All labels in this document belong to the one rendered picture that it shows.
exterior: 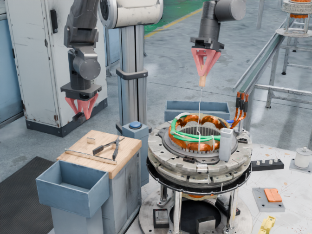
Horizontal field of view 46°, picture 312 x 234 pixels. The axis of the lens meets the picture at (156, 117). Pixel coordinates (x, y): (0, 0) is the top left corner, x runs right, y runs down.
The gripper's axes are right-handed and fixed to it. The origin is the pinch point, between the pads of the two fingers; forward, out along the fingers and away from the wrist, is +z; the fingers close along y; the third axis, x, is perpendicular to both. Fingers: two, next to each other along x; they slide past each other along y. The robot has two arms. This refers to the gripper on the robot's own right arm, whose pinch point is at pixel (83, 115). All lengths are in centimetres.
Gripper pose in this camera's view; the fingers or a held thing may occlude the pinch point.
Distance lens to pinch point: 111.2
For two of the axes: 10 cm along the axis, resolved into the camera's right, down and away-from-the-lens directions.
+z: -0.1, 9.0, 4.4
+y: 9.3, 1.8, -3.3
